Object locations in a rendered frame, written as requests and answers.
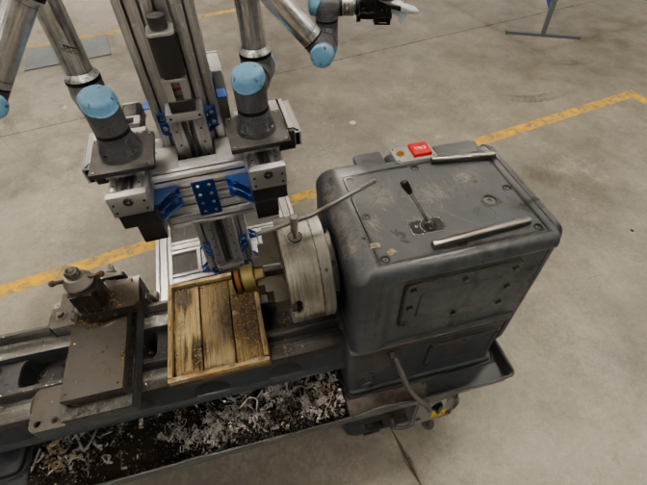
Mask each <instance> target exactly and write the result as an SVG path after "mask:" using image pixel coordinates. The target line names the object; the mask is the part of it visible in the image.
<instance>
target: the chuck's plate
mask: <svg viewBox="0 0 647 485"><path fill-rule="evenodd" d="M307 222H308V225H309V228H310V231H311V235H312V238H313V242H314V245H315V249H316V253H317V257H318V262H319V267H320V272H321V277H322V282H323V295H324V305H325V314H324V316H329V315H334V314H335V313H336V311H337V294H336V285H335V278H334V273H333V267H332V263H331V258H330V254H329V250H328V246H327V242H326V238H325V235H324V230H323V227H322V224H321V222H320V219H319V217H318V215H315V216H314V217H310V218H308V219H307Z"/></svg>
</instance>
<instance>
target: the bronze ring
mask: <svg viewBox="0 0 647 485"><path fill-rule="evenodd" d="M264 277H266V274H265V272H264V268H263V266H261V267H256V268H255V267H254V266H253V264H252V262H249V264H248V265H244V266H240V269H237V268H235V269H233V270H231V278H232V283H233V286H234V290H235V292H236V294H243V293H247V294H250V293H254V292H257V293H259V290H258V285H257V279H259V278H264Z"/></svg>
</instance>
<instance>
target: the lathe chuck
mask: <svg viewBox="0 0 647 485"><path fill-rule="evenodd" d="M288 220H290V219H289V216H287V217H279V218H274V219H273V220H272V224H273V226H275V225H277V224H280V223H283V222H286V221H288ZM298 232H299V233H300V235H301V238H300V240H299V241H297V242H292V241H290V240H289V235H290V234H291V230H290V225H289V226H286V227H283V228H280V229H277V230H275V233H276V237H277V242H278V247H279V253H280V258H281V262H280V266H281V268H283V270H284V275H285V279H286V283H287V288H288V292H289V296H290V299H291V303H292V304H295V303H296V301H299V300H300V301H301V302H302V304H303V310H301V311H302V312H298V311H296V312H293V309H292V308H291V309H290V311H291V315H292V319H293V322H294V323H297V322H301V321H305V320H310V319H316V318H321V317H324V314H325V305H324V288H323V282H322V277H321V272H320V267H319V262H318V257H317V253H316V249H315V245H314V242H313V238H312V235H311V231H310V228H309V225H308V222H307V220H303V221H300V222H299V223H298Z"/></svg>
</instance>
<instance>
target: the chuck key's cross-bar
mask: <svg viewBox="0 0 647 485"><path fill-rule="evenodd" d="M375 183H376V179H373V180H371V181H369V182H368V183H366V184H364V185H362V186H360V187H358V188H356V189H355V190H353V191H350V192H348V193H346V194H344V195H343V196H341V197H339V198H337V199H335V200H333V201H331V202H329V203H328V204H326V205H324V206H322V207H321V208H319V209H317V210H316V211H314V212H312V213H310V214H308V215H305V216H302V217H299V218H298V222H300V221H303V220H306V219H308V218H310V217H314V216H315V215H317V214H319V213H321V212H323V211H325V210H327V209H328V208H330V207H332V206H334V205H336V204H338V203H340V202H341V201H343V200H345V199H347V198H349V197H351V196H353V195H354V194H356V193H358V192H360V191H363V190H365V189H367V188H368V187H369V186H371V185H373V184H375ZM289 225H292V223H291V222H290V220H288V221H286V222H283V223H280V224H277V225H275V226H272V227H269V228H266V229H263V230H261V231H258V232H256V234H257V236H261V235H264V234H267V233H270V232H272V231H275V230H277V229H280V228H283V227H286V226H289Z"/></svg>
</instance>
